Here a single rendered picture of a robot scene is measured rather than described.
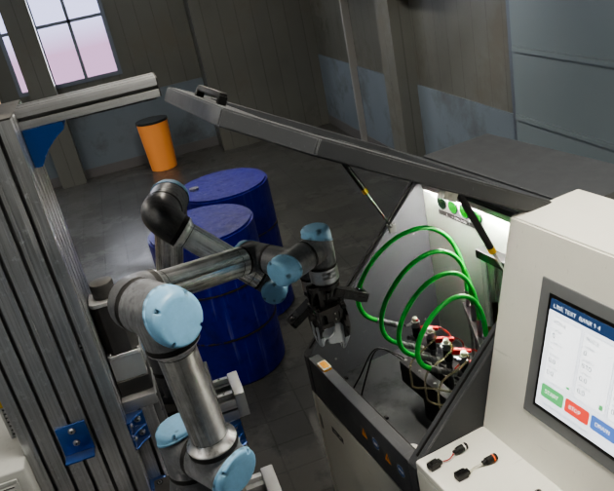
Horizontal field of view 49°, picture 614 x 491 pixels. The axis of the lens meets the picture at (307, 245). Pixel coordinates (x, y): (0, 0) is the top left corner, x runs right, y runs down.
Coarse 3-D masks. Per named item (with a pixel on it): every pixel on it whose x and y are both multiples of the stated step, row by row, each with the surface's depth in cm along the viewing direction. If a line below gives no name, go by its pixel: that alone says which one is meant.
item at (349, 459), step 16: (320, 400) 238; (320, 416) 244; (336, 432) 232; (336, 448) 239; (352, 448) 222; (336, 464) 247; (352, 464) 228; (368, 464) 212; (336, 480) 255; (352, 480) 235; (368, 480) 218; (384, 480) 203
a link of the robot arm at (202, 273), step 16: (208, 256) 161; (224, 256) 162; (240, 256) 165; (256, 256) 167; (144, 272) 147; (160, 272) 150; (176, 272) 152; (192, 272) 154; (208, 272) 157; (224, 272) 160; (240, 272) 165; (112, 288) 140; (192, 288) 154; (112, 304) 138
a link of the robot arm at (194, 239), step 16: (160, 192) 194; (144, 208) 191; (160, 208) 189; (176, 208) 191; (144, 224) 194; (160, 224) 188; (176, 224) 188; (192, 224) 192; (176, 240) 189; (192, 240) 190; (208, 240) 192; (256, 272) 195; (256, 288) 198; (272, 288) 194
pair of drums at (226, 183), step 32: (192, 192) 435; (224, 192) 423; (256, 192) 423; (224, 224) 372; (256, 224) 428; (192, 256) 355; (224, 288) 365; (288, 288) 463; (224, 320) 372; (256, 320) 382; (224, 352) 380; (256, 352) 386
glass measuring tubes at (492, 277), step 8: (480, 248) 208; (480, 256) 207; (488, 256) 203; (504, 256) 201; (488, 264) 206; (496, 264) 201; (488, 272) 211; (496, 272) 203; (488, 280) 211; (496, 280) 209; (488, 288) 212; (496, 288) 209; (488, 296) 213; (496, 296) 210; (488, 304) 214; (496, 304) 211; (488, 312) 216; (496, 312) 212; (488, 320) 217; (496, 320) 213; (488, 328) 218
